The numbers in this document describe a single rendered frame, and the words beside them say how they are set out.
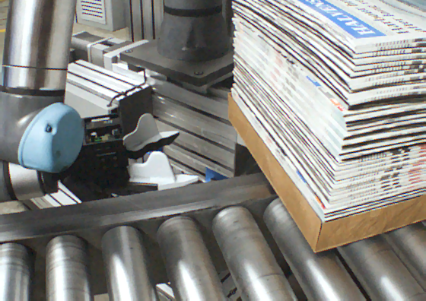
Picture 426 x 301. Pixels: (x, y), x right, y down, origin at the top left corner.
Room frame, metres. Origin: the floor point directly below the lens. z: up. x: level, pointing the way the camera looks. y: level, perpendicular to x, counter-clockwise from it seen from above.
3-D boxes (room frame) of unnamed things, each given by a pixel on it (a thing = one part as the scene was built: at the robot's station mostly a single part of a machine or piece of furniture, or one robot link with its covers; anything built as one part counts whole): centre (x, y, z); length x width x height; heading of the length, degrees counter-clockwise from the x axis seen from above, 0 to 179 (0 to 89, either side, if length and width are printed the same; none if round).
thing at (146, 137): (0.54, 0.09, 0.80); 0.09 x 0.03 x 0.06; 133
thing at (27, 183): (0.45, 0.25, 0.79); 0.08 x 0.05 x 0.08; 17
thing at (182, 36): (0.84, 0.03, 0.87); 0.15 x 0.15 x 0.10
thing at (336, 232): (0.44, -0.14, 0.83); 0.29 x 0.16 x 0.04; 16
